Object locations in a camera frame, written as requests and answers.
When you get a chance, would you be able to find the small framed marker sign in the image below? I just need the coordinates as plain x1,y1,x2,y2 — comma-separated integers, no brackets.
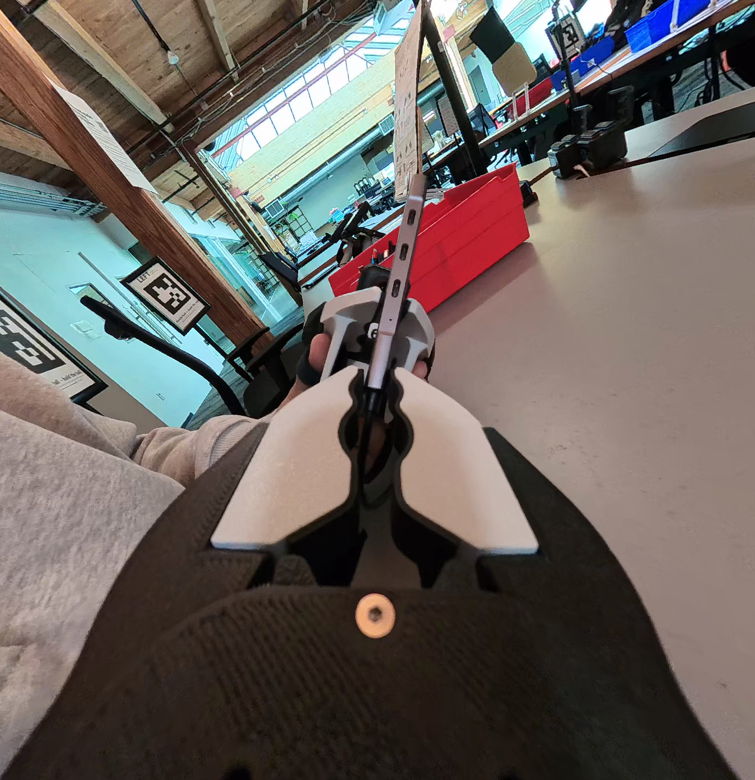
120,258,211,335

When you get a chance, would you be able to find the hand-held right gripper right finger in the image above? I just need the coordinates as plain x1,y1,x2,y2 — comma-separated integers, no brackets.
386,367,540,557

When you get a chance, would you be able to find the long work table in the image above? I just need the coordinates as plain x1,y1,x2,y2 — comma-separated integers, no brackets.
478,0,755,150

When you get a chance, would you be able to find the dark desk mat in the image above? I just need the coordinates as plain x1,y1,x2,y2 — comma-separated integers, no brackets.
648,96,755,160

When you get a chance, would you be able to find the black office chair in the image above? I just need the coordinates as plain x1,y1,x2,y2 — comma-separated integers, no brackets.
79,295,306,423
256,249,306,307
319,201,386,264

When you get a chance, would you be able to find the white paper notice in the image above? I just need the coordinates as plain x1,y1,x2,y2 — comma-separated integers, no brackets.
50,81,160,194

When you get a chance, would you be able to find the person's left hand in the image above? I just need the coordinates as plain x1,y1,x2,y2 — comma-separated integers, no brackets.
306,332,334,385

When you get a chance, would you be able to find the small blue bin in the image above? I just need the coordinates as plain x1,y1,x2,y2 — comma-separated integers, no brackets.
577,35,617,69

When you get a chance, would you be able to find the black post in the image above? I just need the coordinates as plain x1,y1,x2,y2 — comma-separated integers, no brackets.
421,0,489,179

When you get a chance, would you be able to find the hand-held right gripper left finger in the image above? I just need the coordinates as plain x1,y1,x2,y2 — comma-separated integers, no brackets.
211,366,370,549

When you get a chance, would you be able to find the large blue bin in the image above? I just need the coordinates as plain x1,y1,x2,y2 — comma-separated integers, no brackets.
624,0,712,53

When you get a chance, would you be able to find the white desk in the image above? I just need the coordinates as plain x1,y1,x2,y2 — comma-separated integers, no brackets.
516,82,755,179
297,131,755,780

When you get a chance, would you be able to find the grey USB hub with cable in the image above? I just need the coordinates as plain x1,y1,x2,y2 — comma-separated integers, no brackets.
352,173,428,441

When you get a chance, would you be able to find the black battery charger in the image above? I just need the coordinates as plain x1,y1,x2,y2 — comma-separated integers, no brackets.
547,119,629,180

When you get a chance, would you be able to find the large framed marker sign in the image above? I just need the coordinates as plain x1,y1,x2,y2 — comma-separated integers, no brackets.
0,282,108,408

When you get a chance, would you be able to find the marker tag on stand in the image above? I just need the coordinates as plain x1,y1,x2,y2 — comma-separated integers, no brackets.
548,0,590,140

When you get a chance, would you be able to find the red plastic bin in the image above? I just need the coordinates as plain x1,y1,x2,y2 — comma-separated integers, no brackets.
327,162,531,315

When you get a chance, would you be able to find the person's grey sweatshirt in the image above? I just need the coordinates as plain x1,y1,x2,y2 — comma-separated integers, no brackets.
0,346,192,780

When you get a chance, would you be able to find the wooden pillar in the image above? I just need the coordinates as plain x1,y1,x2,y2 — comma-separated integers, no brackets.
0,0,275,349

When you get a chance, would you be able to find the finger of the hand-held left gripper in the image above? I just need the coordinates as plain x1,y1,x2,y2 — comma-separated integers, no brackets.
321,286,387,384
393,297,437,374

